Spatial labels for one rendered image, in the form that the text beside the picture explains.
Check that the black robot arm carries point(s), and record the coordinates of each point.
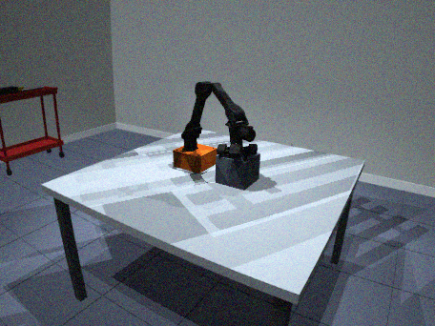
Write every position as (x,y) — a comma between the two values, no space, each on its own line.
(233,112)

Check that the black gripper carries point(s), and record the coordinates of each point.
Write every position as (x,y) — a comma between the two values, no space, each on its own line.
(251,149)

